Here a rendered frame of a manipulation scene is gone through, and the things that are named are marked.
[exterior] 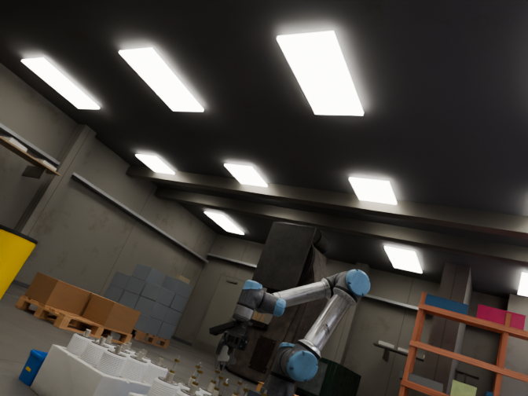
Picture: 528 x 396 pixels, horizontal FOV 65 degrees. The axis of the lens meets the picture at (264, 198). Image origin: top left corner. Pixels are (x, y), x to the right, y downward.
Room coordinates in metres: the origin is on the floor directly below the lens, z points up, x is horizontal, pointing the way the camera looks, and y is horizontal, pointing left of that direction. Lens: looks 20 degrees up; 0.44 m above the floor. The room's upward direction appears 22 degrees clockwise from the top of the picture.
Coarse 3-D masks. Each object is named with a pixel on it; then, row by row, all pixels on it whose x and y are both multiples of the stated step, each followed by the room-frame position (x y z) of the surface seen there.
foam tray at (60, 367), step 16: (64, 352) 1.86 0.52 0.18; (48, 368) 1.89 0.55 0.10; (64, 368) 1.83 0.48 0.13; (80, 368) 1.77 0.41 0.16; (32, 384) 1.93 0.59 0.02; (48, 384) 1.86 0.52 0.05; (64, 384) 1.80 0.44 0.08; (80, 384) 1.74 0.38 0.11; (96, 384) 1.68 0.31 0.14; (112, 384) 1.72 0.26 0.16; (128, 384) 1.77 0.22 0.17; (144, 384) 1.83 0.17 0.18
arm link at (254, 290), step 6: (246, 282) 1.73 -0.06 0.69; (252, 282) 1.71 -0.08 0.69; (246, 288) 1.71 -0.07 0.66; (252, 288) 1.71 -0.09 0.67; (258, 288) 1.71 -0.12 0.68; (240, 294) 1.74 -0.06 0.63; (246, 294) 1.71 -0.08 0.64; (252, 294) 1.71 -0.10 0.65; (258, 294) 1.72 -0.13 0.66; (240, 300) 1.72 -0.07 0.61; (246, 300) 1.71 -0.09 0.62; (252, 300) 1.71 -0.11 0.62; (258, 300) 1.72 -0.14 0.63; (246, 306) 1.71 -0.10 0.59; (252, 306) 1.72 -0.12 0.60
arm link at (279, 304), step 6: (264, 294) 1.72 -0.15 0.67; (270, 294) 1.75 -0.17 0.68; (264, 300) 1.72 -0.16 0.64; (270, 300) 1.72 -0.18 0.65; (276, 300) 1.73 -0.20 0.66; (282, 300) 1.74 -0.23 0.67; (258, 306) 1.73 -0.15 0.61; (264, 306) 1.73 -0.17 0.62; (270, 306) 1.73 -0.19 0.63; (276, 306) 1.73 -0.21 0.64; (282, 306) 1.73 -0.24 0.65; (264, 312) 1.80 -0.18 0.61; (270, 312) 1.75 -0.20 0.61; (276, 312) 1.74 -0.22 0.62; (282, 312) 1.74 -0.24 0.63
